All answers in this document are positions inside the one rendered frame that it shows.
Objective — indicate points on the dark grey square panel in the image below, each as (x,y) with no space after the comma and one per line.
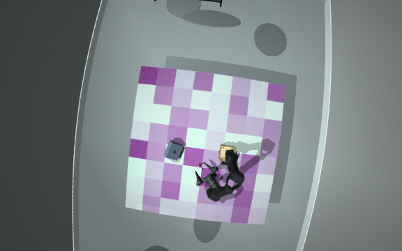
(173,150)

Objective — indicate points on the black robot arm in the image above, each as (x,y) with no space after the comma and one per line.
(215,192)

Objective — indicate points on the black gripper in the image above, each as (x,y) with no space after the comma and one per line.
(208,178)

